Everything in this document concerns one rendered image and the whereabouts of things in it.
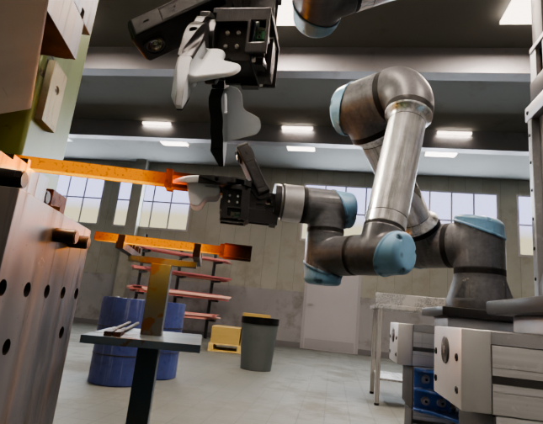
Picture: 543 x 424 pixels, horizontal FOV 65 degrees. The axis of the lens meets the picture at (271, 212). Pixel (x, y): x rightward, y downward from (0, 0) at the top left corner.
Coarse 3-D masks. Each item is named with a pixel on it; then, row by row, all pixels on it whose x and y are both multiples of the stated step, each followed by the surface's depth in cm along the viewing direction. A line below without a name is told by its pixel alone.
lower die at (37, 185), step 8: (0, 152) 69; (0, 160) 70; (8, 160) 72; (16, 160) 75; (24, 160) 79; (16, 168) 75; (24, 168) 78; (32, 176) 81; (40, 176) 85; (32, 184) 82; (40, 184) 85; (32, 192) 82; (40, 192) 86; (40, 200) 86
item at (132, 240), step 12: (96, 240) 121; (108, 240) 120; (132, 240) 120; (144, 240) 121; (156, 240) 121; (168, 240) 122; (204, 252) 125; (216, 252) 123; (228, 252) 124; (240, 252) 125
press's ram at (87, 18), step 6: (78, 0) 93; (84, 0) 96; (90, 0) 99; (96, 0) 103; (78, 6) 93; (84, 6) 96; (90, 6) 100; (96, 6) 103; (84, 12) 97; (90, 12) 100; (84, 18) 97; (90, 18) 101; (84, 24) 98; (90, 24) 101; (84, 30) 100; (90, 30) 102
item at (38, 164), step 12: (24, 156) 80; (36, 168) 80; (48, 168) 80; (60, 168) 81; (72, 168) 81; (84, 168) 81; (96, 168) 81; (108, 168) 82; (120, 168) 82; (132, 168) 82; (108, 180) 84; (120, 180) 83; (132, 180) 82; (144, 180) 82; (156, 180) 82; (168, 180) 82
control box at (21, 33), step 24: (0, 0) 27; (24, 0) 28; (48, 0) 29; (0, 24) 29; (24, 24) 30; (0, 48) 32; (24, 48) 34; (0, 72) 36; (24, 72) 38; (0, 96) 41; (24, 96) 43
